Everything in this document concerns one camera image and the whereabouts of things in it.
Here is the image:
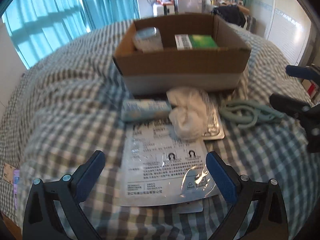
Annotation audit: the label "brown cardboard box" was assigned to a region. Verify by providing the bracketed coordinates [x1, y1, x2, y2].
[113, 14, 251, 96]

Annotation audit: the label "silver mini fridge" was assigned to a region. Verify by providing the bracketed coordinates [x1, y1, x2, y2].
[175, 0, 202, 14]

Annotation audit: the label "teal window curtain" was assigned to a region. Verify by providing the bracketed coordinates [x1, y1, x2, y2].
[2, 0, 138, 69]

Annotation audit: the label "light blue patterned tube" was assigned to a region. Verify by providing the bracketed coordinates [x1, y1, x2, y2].
[120, 99, 172, 122]

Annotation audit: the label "white lace cloth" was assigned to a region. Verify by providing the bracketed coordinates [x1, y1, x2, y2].
[167, 87, 212, 141]

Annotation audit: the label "smartphone with lit screen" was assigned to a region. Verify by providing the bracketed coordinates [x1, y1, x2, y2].
[13, 169, 20, 209]

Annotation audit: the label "white drawer cabinet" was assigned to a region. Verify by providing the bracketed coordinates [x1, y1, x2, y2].
[152, 3, 175, 17]

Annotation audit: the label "small card on bed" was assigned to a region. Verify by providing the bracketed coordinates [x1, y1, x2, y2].
[3, 163, 16, 185]

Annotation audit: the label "clear cotton swab jar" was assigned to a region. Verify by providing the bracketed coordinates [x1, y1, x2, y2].
[132, 27, 163, 53]

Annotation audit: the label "green 666 medicine box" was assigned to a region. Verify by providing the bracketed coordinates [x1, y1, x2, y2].
[175, 34, 218, 50]

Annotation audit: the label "grey-green folding hanger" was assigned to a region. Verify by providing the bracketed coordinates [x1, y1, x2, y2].
[219, 99, 285, 129]

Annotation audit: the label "black clothes on chair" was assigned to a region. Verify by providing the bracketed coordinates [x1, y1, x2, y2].
[212, 5, 246, 28]

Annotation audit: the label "silver foil blister tray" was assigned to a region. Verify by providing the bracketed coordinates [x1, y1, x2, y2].
[202, 97, 225, 141]

